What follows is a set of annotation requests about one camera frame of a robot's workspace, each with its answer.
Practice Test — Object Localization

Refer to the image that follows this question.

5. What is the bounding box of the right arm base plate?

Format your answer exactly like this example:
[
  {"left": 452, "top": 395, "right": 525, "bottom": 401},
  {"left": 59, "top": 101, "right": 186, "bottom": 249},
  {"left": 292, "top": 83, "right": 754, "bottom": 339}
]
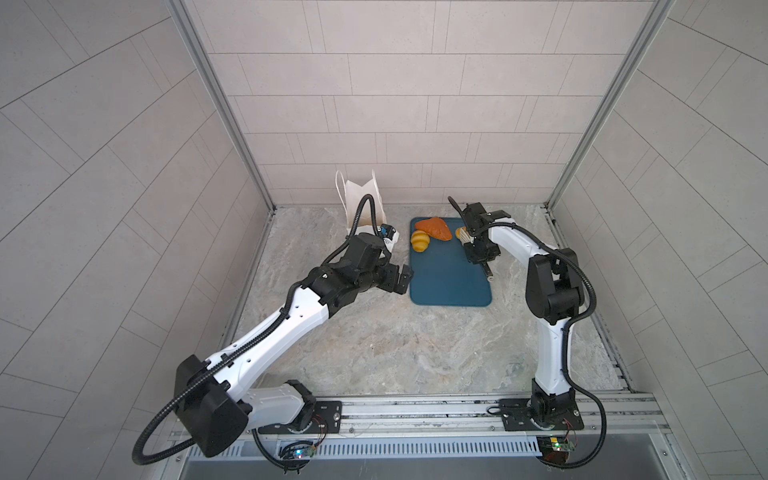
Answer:
[{"left": 495, "top": 396, "right": 584, "bottom": 432}]

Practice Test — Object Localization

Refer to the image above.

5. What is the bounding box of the blue rectangular tray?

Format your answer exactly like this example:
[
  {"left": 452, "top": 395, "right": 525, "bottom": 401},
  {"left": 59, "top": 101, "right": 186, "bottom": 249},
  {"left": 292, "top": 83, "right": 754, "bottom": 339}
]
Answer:
[{"left": 409, "top": 217, "right": 492, "bottom": 307}]

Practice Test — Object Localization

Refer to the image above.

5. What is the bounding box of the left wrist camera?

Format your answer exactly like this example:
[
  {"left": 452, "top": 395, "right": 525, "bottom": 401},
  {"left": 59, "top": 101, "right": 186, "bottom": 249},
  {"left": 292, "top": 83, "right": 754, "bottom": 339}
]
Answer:
[{"left": 377, "top": 223, "right": 399, "bottom": 242}]

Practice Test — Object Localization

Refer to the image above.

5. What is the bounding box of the right circuit board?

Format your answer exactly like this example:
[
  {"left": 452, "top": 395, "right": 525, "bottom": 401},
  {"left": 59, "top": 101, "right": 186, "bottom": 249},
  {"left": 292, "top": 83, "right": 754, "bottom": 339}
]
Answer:
[{"left": 536, "top": 436, "right": 577, "bottom": 465}]

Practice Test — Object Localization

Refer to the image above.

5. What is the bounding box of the small striped bun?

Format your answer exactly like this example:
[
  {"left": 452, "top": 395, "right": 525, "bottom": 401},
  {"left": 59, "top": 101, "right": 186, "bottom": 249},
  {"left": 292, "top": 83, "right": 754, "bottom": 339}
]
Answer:
[
  {"left": 410, "top": 230, "right": 431, "bottom": 253},
  {"left": 455, "top": 227, "right": 472, "bottom": 244}
]

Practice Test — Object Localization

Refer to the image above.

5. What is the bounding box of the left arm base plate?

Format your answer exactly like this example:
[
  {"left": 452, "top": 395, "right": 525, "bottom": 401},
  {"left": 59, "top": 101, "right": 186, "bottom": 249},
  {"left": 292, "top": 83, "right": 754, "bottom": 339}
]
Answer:
[{"left": 298, "top": 401, "right": 343, "bottom": 434}]

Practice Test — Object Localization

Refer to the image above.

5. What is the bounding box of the circuit board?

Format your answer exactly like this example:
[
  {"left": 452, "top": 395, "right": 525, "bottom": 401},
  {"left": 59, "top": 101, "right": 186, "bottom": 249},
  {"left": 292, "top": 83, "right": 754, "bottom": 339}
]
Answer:
[
  {"left": 279, "top": 440, "right": 317, "bottom": 462},
  {"left": 536, "top": 436, "right": 577, "bottom": 465}
]

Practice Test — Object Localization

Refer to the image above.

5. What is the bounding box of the left circuit board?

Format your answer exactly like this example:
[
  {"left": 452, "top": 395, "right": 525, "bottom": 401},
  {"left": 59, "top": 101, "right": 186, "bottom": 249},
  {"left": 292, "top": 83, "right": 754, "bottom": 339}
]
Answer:
[{"left": 279, "top": 440, "right": 317, "bottom": 462}]

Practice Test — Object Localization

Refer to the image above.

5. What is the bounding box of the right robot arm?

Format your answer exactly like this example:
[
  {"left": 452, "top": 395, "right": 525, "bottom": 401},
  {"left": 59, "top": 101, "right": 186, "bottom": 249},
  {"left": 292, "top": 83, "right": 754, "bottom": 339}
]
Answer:
[{"left": 448, "top": 198, "right": 597, "bottom": 429}]

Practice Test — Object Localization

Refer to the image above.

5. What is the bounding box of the white paper bag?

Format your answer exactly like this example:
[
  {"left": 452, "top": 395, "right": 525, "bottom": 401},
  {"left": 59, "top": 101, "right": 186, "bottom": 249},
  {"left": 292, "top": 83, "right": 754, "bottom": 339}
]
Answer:
[{"left": 332, "top": 170, "right": 398, "bottom": 258}]

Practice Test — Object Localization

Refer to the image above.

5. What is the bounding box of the aluminium rail frame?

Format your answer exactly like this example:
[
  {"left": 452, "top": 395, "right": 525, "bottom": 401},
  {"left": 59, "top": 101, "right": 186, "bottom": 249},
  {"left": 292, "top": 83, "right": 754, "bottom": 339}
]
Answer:
[{"left": 161, "top": 392, "right": 685, "bottom": 480}]

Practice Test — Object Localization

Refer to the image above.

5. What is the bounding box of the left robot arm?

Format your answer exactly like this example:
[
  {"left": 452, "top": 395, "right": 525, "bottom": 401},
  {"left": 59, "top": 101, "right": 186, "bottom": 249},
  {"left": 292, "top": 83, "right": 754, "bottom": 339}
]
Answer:
[{"left": 132, "top": 194, "right": 412, "bottom": 466}]

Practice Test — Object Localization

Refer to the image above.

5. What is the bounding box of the reddish brown croissant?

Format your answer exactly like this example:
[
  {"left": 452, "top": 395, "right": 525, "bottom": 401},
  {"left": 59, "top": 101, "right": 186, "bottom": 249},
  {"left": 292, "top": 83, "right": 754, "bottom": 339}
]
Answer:
[{"left": 414, "top": 217, "right": 453, "bottom": 241}]

